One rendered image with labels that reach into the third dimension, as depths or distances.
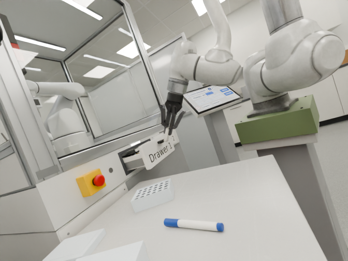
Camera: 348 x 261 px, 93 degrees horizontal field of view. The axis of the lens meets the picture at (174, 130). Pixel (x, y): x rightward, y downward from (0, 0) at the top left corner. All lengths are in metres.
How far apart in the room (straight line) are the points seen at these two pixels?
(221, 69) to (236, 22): 3.92
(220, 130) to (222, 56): 1.03
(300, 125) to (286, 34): 0.32
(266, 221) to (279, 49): 0.53
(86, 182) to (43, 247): 0.23
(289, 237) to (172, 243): 0.20
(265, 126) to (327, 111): 3.05
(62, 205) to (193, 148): 2.06
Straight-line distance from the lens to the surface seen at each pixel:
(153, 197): 0.53
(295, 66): 0.66
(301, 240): 0.33
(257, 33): 4.10
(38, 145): 0.64
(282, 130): 0.80
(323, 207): 0.99
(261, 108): 0.87
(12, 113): 0.65
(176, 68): 0.72
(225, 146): 1.65
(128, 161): 0.81
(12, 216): 0.83
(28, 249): 0.85
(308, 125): 0.78
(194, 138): 2.44
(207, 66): 0.68
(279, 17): 0.73
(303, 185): 0.94
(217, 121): 1.61
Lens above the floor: 0.98
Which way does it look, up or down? 3 degrees down
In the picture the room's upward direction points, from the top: 20 degrees counter-clockwise
